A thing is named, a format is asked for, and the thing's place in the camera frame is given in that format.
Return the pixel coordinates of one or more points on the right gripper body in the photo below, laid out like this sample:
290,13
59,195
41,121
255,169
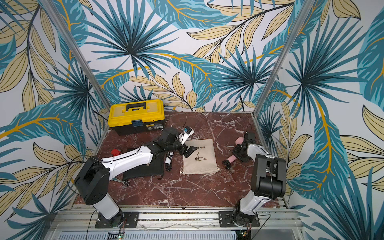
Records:
239,150

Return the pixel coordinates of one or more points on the pink hair dryer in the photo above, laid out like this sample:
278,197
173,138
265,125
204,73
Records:
237,154

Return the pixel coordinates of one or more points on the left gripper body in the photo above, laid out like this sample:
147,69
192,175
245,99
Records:
169,146

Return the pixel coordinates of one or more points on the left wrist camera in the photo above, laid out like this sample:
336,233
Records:
186,133

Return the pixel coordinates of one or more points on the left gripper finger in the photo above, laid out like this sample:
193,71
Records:
189,150
181,148

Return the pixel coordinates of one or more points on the aluminium front rail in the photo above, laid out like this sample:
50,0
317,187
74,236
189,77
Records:
187,223

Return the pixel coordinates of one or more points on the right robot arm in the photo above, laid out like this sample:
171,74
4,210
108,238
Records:
268,180

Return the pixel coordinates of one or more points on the yellow black toolbox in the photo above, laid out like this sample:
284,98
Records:
137,117

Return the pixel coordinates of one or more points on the white hair dryer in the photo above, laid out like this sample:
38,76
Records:
168,161

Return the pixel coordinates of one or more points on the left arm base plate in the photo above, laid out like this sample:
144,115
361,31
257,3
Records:
117,219

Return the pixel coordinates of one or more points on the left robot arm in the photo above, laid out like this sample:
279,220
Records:
92,181

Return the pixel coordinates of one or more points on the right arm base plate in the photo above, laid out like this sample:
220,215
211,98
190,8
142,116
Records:
229,219

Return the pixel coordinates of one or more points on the beige drawstring bag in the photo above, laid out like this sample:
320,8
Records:
202,161

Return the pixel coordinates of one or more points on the black drawstring bag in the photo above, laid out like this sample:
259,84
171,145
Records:
154,168

